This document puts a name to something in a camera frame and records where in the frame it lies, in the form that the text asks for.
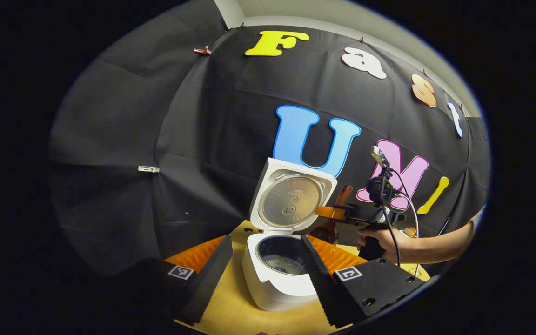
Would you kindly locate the brown wooden spoon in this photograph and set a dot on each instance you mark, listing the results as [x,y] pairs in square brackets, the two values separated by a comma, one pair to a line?
[326,235]

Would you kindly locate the black backdrop cloth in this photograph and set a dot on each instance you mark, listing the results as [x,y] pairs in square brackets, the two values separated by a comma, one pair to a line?
[203,130]

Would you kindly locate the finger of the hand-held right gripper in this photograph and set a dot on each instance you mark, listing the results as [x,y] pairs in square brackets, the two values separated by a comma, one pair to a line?
[331,212]

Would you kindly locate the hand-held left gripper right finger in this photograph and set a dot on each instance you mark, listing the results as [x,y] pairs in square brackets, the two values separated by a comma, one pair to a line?
[319,279]

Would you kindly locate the white rice cooker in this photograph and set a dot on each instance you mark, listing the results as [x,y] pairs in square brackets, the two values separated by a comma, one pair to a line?
[277,293]

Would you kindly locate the white rice heap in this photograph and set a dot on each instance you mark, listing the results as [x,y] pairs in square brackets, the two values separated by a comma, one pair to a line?
[286,266]

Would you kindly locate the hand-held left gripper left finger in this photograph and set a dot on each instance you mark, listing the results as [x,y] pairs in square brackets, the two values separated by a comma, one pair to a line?
[207,279]

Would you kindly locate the pink cloth clip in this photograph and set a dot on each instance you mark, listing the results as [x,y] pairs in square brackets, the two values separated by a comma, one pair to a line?
[203,50]

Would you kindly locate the white cloth clip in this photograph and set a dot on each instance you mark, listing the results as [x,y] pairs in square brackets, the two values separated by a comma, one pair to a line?
[149,169]

